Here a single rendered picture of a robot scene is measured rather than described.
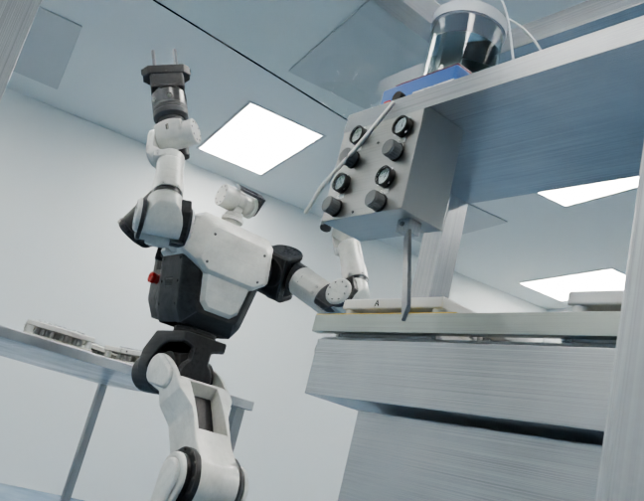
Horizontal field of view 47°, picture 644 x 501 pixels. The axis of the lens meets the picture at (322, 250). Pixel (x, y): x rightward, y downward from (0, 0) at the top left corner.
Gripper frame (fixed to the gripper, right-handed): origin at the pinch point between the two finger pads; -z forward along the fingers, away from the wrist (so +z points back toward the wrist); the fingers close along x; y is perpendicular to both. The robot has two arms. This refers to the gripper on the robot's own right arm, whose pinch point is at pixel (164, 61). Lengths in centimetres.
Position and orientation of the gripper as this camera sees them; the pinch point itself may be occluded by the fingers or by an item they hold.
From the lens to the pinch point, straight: 204.4
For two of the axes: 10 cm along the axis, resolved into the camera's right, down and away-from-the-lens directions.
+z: 1.7, 9.2, -3.5
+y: 1.6, -3.7, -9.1
